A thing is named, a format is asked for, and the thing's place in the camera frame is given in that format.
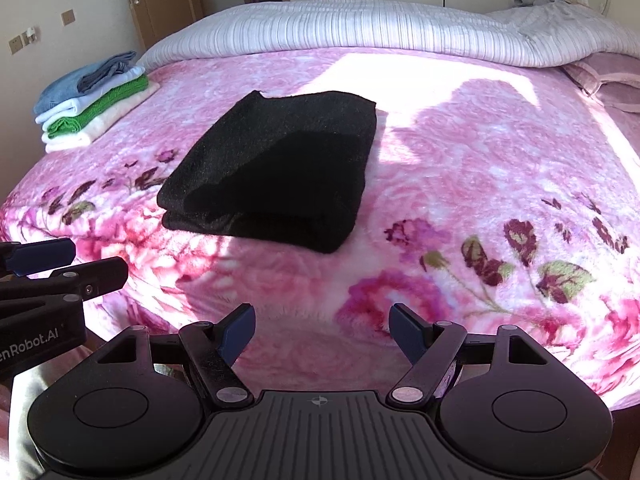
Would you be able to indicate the white wall plug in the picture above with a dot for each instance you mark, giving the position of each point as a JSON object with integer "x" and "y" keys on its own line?
{"x": 30, "y": 34}

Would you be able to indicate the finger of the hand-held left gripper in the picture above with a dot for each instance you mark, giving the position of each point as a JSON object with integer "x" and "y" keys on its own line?
{"x": 100, "y": 275}
{"x": 42, "y": 255}

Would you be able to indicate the folded light blue garment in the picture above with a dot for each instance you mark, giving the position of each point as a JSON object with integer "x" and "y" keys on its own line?
{"x": 60, "y": 92}

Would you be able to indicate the folded white garment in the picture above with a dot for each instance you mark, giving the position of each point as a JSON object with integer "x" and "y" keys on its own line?
{"x": 127, "y": 77}

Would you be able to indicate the black knit garment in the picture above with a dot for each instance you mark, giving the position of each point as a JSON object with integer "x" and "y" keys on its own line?
{"x": 280, "y": 160}

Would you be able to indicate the wooden door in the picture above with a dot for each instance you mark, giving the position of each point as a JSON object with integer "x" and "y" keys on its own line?
{"x": 160, "y": 0}

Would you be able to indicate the pink floral blanket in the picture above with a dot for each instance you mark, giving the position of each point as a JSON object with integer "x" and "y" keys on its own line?
{"x": 450, "y": 170}

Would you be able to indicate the grey crumpled cloth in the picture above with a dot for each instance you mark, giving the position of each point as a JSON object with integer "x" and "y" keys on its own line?
{"x": 534, "y": 1}

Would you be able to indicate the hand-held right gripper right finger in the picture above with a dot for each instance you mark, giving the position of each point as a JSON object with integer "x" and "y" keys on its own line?
{"x": 407, "y": 332}

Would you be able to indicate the white striped quilt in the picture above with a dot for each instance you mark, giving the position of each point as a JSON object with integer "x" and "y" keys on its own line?
{"x": 350, "y": 25}

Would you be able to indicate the beige satin cloth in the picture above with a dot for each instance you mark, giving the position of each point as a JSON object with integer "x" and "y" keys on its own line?
{"x": 22, "y": 410}

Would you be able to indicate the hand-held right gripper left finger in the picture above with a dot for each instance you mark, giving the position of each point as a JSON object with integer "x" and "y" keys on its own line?
{"x": 240, "y": 331}

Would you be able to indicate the folded grey-blue garment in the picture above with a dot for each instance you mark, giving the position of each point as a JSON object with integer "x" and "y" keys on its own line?
{"x": 107, "y": 72}

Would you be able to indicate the folded green garment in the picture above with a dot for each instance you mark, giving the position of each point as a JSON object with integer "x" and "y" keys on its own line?
{"x": 100, "y": 107}

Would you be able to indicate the mauve folded cloth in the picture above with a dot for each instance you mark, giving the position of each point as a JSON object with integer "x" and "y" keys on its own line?
{"x": 607, "y": 75}

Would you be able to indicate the folded cream garment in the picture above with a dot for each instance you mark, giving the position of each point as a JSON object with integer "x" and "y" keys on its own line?
{"x": 100, "y": 127}

